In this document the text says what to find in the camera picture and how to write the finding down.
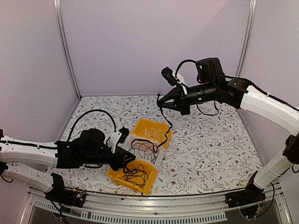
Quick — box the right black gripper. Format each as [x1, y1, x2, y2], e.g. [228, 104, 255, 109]
[157, 81, 217, 115]

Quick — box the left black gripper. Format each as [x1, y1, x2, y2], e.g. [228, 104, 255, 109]
[81, 146, 136, 172]

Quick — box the thick black cable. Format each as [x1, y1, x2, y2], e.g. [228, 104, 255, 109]
[154, 94, 173, 154]

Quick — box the thin black cable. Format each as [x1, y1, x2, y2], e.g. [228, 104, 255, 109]
[129, 139, 162, 165]

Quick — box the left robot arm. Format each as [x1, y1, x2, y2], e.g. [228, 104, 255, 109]
[0, 127, 135, 204]

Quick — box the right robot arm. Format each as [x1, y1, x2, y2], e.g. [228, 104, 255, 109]
[157, 57, 299, 207]

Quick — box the near yellow plastic bin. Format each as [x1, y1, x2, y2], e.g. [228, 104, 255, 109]
[106, 160, 157, 195]

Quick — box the yellow plastic bin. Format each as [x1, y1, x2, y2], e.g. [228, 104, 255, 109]
[131, 119, 172, 149]
[106, 160, 157, 195]

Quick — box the white translucent plastic bin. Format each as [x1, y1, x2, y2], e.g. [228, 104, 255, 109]
[122, 134, 166, 170]

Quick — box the far yellow plastic bin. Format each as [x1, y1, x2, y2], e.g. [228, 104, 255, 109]
[131, 119, 172, 149]

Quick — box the floral patterned table mat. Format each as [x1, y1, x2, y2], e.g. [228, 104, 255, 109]
[61, 96, 263, 196]

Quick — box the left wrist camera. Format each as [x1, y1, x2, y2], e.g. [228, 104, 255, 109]
[106, 126, 129, 154]

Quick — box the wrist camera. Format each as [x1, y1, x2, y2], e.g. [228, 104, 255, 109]
[161, 67, 188, 95]
[106, 126, 129, 154]

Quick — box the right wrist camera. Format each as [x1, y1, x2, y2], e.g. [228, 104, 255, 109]
[161, 67, 188, 95]

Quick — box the front aluminium rail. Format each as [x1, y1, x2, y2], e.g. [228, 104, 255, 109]
[20, 182, 294, 224]

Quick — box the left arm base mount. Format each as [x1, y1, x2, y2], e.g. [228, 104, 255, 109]
[45, 187, 86, 208]

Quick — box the right aluminium frame post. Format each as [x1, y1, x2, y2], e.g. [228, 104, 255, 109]
[235, 0, 257, 77]

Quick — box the aluminium frame post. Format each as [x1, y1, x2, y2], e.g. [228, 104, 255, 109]
[235, 0, 257, 77]
[53, 0, 82, 99]

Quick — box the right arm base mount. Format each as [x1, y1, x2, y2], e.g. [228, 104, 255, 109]
[225, 189, 266, 219]

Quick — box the left aluminium frame post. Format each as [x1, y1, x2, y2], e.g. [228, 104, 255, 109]
[53, 0, 82, 99]

